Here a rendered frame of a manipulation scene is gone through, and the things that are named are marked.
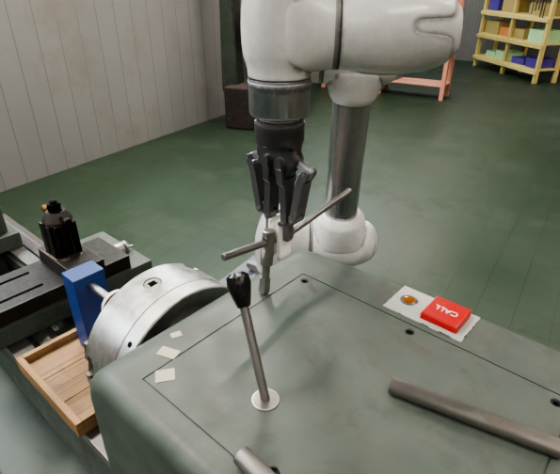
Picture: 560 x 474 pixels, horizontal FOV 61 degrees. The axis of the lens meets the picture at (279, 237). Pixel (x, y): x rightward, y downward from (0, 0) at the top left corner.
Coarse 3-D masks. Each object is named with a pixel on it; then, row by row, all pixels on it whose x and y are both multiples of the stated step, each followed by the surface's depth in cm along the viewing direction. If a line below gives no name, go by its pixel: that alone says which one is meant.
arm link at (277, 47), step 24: (264, 0) 58; (288, 0) 58; (312, 0) 58; (336, 0) 59; (264, 24) 59; (288, 24) 59; (312, 24) 59; (336, 24) 59; (264, 48) 60; (288, 48) 60; (312, 48) 60; (336, 48) 60; (264, 72) 63; (288, 72) 62
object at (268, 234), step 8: (264, 232) 76; (272, 232) 76; (264, 240) 76; (272, 240) 76; (264, 248) 77; (272, 248) 77; (264, 256) 77; (272, 256) 78; (264, 264) 78; (272, 264) 79; (264, 272) 79; (264, 280) 79; (264, 288) 80
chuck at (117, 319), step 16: (144, 272) 90; (160, 272) 90; (176, 272) 91; (192, 272) 93; (128, 288) 87; (144, 288) 86; (160, 288) 86; (112, 304) 85; (128, 304) 84; (144, 304) 83; (96, 320) 85; (112, 320) 84; (128, 320) 82; (96, 336) 84; (112, 336) 82; (96, 352) 84; (112, 352) 81; (96, 368) 84
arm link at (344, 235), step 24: (336, 72) 113; (336, 96) 118; (360, 96) 116; (336, 120) 125; (360, 120) 123; (336, 144) 129; (360, 144) 128; (336, 168) 133; (360, 168) 135; (336, 192) 138; (336, 216) 144; (360, 216) 147; (312, 240) 150; (336, 240) 146; (360, 240) 148
